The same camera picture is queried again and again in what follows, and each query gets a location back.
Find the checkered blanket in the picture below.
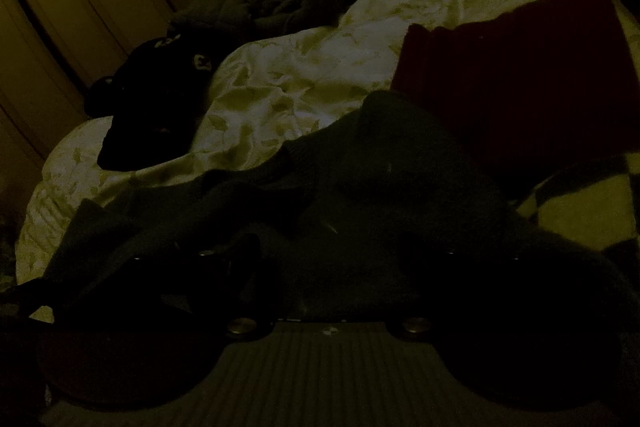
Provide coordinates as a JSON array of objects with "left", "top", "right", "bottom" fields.
[{"left": 514, "top": 152, "right": 640, "bottom": 254}]

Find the dark green sweater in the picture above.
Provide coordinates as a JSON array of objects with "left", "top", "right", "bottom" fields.
[{"left": 10, "top": 90, "right": 640, "bottom": 325}]

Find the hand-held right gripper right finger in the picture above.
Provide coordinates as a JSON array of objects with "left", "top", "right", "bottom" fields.
[{"left": 392, "top": 247, "right": 576, "bottom": 339}]

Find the white floral duvet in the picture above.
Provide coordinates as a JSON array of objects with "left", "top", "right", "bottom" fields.
[{"left": 14, "top": 0, "right": 640, "bottom": 285}]

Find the dark red folded garment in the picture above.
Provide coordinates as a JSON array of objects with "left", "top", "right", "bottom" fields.
[{"left": 389, "top": 0, "right": 640, "bottom": 170}]

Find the black garment with white print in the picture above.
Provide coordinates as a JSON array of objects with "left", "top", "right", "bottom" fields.
[{"left": 84, "top": 33, "right": 217, "bottom": 171}]

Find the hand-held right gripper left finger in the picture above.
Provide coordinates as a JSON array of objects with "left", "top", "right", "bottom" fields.
[{"left": 75, "top": 247, "right": 275, "bottom": 339}]

